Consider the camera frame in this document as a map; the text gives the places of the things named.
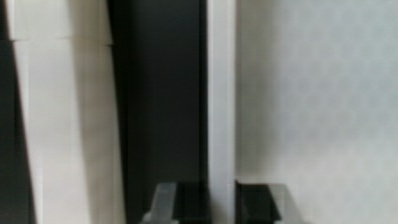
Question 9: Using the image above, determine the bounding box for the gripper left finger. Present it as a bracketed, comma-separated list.
[138, 181, 213, 224]

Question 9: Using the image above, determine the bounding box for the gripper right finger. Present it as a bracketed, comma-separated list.
[234, 183, 305, 224]

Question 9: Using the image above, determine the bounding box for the white desk top tray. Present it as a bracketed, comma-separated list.
[207, 0, 398, 224]

